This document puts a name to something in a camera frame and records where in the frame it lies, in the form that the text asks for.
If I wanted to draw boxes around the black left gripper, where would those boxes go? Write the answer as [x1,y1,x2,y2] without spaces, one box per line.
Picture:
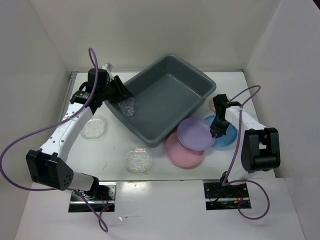
[99,75,134,105]

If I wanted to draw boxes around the blue round plate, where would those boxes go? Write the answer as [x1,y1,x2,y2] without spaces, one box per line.
[206,123,238,147]

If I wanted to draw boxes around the clear plastic cup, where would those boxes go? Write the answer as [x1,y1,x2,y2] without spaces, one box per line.
[118,97,135,117]

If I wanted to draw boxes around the purple round plate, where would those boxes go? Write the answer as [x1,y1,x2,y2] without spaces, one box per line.
[177,117,216,151]

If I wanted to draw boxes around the amber dotted glass plate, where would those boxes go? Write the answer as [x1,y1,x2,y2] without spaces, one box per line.
[208,99,216,113]

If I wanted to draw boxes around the clear squarish glass plate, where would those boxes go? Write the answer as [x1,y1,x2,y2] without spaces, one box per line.
[80,116,108,140]

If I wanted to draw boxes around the pink round plate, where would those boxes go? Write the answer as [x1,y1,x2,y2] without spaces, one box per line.
[164,132,205,169]

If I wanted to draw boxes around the clear textured round plate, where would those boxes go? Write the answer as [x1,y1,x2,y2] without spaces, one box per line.
[124,146,154,175]

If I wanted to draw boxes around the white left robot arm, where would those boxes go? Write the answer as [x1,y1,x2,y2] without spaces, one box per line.
[26,67,133,200]

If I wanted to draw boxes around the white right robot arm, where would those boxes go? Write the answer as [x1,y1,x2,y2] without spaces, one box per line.
[210,94,281,197]

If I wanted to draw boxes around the grey plastic bin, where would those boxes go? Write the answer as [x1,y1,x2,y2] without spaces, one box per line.
[105,54,217,148]

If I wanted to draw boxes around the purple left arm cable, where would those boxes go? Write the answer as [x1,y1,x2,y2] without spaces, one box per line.
[0,47,110,233]

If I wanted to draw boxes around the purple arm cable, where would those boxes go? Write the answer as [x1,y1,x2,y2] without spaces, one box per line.
[215,85,271,220]
[0,47,110,233]

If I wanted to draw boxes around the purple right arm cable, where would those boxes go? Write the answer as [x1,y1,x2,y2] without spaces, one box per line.
[215,85,271,220]

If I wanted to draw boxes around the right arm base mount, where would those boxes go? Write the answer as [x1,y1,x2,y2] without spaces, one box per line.
[203,180,252,211]

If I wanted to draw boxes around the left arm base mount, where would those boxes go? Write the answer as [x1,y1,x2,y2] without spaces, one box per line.
[68,181,117,213]

